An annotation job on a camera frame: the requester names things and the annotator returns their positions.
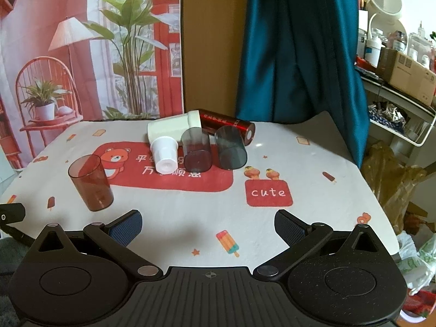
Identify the yellow-brown plastic bag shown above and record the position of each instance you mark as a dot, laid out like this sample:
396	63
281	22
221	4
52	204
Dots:
391	180

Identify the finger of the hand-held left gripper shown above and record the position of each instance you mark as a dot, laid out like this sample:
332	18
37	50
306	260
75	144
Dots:
13	213

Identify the small white cup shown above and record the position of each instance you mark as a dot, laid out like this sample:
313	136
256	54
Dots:
164	156

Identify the red metallic cup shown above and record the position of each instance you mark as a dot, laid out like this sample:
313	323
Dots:
221	121

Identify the dark grey transparent cup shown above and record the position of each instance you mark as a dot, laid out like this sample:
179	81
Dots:
231	150

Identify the brown transparent cup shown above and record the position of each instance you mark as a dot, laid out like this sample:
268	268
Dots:
92	184

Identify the dark grey rug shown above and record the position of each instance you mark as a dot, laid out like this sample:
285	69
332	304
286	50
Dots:
12	262

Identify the printed wall cloth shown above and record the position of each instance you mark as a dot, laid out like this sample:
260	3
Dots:
85	47

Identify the white shelf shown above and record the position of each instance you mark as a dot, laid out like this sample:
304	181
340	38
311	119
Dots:
402	109

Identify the white pump bottle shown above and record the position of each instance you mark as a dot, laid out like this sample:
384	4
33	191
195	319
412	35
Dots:
374	49

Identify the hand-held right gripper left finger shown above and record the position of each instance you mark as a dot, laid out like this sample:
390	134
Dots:
126	229

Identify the brown wooden panel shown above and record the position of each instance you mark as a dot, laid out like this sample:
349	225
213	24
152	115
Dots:
213	41

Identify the clear bottle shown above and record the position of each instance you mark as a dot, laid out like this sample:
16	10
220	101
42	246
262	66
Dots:
417	46

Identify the cardboard box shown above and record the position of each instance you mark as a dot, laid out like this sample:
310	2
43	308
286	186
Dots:
408	73

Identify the large white cup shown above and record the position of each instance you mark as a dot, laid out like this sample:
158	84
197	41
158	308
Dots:
167	127

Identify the red bag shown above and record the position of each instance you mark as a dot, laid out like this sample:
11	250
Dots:
424	305

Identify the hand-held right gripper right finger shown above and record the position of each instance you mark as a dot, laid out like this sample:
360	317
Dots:
289	229

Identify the teal curtain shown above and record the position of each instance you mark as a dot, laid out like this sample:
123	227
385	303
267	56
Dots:
299	47

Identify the white green plastic bag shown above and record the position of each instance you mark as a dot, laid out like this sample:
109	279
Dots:
420	262

